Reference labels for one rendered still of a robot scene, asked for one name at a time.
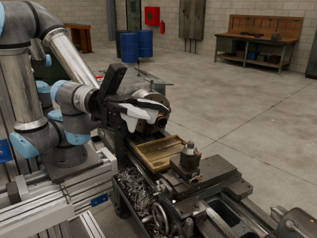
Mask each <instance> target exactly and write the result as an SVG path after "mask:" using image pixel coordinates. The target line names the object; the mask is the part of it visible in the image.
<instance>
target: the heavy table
mask: <svg viewBox="0 0 317 238"><path fill-rule="evenodd" d="M63 25H64V26H65V27H70V30H71V37H72V43H73V44H78V45H81V47H80V51H81V50H83V52H81V53H83V54H87V53H93V52H92V43H91V35H90V29H91V25H84V24H76V23H63Z"/></svg>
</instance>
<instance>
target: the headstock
mask: <svg viewBox="0 0 317 238"><path fill-rule="evenodd" d="M134 67H135V66H129V67H127V71H126V73H125V75H124V77H123V79H122V82H121V84H120V86H119V88H118V90H117V92H116V93H117V94H127V95H132V94H133V93H135V92H136V91H138V90H140V89H143V88H150V82H148V81H146V80H144V78H146V79H148V80H150V79H151V78H152V77H153V79H154V83H165V82H164V80H162V79H160V78H158V77H156V76H154V75H152V74H150V73H149V76H147V75H145V74H143V73H142V72H140V75H141V76H137V74H138V70H136V69H135V68H134ZM104 70H105V71H107V70H108V69H103V70H95V71H93V74H94V75H101V76H103V77H105V73H103V71H104ZM145 72H146V71H145ZM147 73H148V72H147ZM153 89H154V90H155V91H157V92H159V93H160V94H162V95H164V96H166V85H155V84H153ZM110 132H111V134H112V135H113V136H114V137H122V136H126V135H130V134H134V133H138V131H137V130H136V129H135V131H134V132H133V133H131V132H130V131H129V130H128V126H127V127H125V130H123V131H118V133H115V132H112V131H110Z"/></svg>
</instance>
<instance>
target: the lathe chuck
mask: <svg viewBox="0 0 317 238"><path fill-rule="evenodd" d="M149 91H150V89H147V90H143V91H140V92H138V93H137V94H136V95H135V97H142V98H146V99H150V100H153V101H155V102H158V103H160V104H163V105H164V106H168V105H170V103H169V101H168V99H167V98H166V97H165V96H164V95H162V94H160V93H159V92H157V91H155V90H152V92H149ZM169 116H170V113H168V114H167V116H165V118H166V119H167V121H168V119H169ZM146 123H147V120H146V119H140V118H138V122H137V125H136V128H135V129H136V130H137V131H138V132H140V133H143V132H144V129H145V126H146ZM160 129H161V128H159V127H155V128H154V129H153V130H152V132H151V134H152V133H155V132H157V131H159V130H160Z"/></svg>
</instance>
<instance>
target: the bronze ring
mask: <svg viewBox="0 0 317 238"><path fill-rule="evenodd" d="M166 124H167V119H166V118H165V117H164V115H163V114H162V113H158V115H157V118H156V121H155V123H154V125H156V126H157V127H159V128H163V127H164V126H165V125H166Z"/></svg>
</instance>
